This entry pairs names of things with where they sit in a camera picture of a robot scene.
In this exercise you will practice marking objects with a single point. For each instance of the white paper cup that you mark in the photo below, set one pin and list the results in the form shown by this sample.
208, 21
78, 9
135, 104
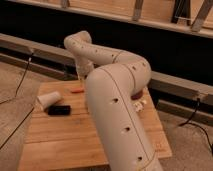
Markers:
48, 99

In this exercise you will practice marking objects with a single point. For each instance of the black rectangular block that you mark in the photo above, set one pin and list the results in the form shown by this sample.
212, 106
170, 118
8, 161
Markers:
59, 110

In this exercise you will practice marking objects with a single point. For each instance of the wooden board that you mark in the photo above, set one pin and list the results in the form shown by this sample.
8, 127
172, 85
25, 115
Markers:
62, 142

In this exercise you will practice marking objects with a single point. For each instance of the orange carrot toy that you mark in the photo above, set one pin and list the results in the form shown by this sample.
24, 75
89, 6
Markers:
77, 90

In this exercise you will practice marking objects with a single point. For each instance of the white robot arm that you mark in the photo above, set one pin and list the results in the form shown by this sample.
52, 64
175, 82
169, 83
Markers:
112, 77

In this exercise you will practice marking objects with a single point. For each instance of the dark red round disc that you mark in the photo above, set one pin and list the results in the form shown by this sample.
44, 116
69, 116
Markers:
138, 95

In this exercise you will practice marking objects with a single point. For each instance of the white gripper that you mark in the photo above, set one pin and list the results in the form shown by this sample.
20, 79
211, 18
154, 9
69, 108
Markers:
83, 68

